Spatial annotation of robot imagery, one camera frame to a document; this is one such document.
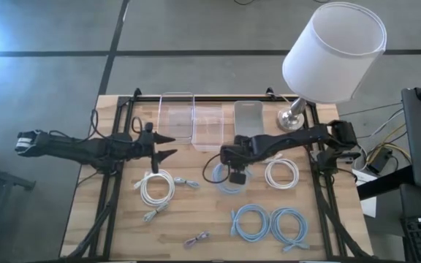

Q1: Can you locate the white cable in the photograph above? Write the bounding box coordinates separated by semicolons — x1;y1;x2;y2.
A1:
133;168;176;207
264;153;300;190

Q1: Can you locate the right camera black cable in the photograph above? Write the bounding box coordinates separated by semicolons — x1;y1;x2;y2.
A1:
202;152;232;184

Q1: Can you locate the black crossbar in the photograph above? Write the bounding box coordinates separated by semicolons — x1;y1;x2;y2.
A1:
356;166;416;201

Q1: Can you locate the white plastic bin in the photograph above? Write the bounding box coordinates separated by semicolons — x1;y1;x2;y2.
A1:
233;100;265;138

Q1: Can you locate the tall clear plastic bin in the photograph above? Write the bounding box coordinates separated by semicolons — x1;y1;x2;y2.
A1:
157;91;196;144

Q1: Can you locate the white paper sheet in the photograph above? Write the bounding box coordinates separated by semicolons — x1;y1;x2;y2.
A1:
352;169;378;218

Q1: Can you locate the low clear plastic bin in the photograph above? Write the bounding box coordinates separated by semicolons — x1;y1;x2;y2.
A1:
191;106;225;153

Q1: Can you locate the black power box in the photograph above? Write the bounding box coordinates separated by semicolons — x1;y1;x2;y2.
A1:
365;148;392;175

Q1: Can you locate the yellow cable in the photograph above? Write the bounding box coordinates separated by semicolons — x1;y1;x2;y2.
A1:
365;123;412;164

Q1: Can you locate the light blue cable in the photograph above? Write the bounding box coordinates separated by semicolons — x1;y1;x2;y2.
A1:
270;207;311;254
230;203;271;243
211;162;252;195

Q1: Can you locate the black metal table frame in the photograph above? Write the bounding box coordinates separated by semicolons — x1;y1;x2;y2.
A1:
60;87;376;262

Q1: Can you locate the short purple braided cable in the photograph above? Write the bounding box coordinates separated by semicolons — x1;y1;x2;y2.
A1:
183;230;211;250

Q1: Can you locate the black metal stand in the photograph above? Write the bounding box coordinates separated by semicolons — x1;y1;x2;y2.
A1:
0;145;37;263

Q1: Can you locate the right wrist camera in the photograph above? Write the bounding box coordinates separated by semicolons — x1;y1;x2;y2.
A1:
227;170;249;186

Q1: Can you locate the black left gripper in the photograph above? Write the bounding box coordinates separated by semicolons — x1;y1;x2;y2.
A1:
121;122;179;174

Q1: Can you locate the white lamp shade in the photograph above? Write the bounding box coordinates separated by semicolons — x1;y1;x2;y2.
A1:
281;1;387;104

